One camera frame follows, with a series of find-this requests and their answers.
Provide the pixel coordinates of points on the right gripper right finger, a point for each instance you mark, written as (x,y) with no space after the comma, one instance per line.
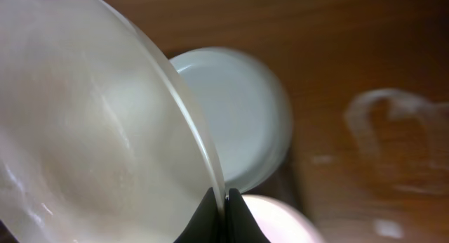
(240,224)

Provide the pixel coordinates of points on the pinkish white plate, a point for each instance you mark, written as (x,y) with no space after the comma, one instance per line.
(280,222)

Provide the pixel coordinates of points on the pale blue plate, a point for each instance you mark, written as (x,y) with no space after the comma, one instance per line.
(247,110)

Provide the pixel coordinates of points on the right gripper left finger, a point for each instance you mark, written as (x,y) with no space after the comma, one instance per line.
(205,225)

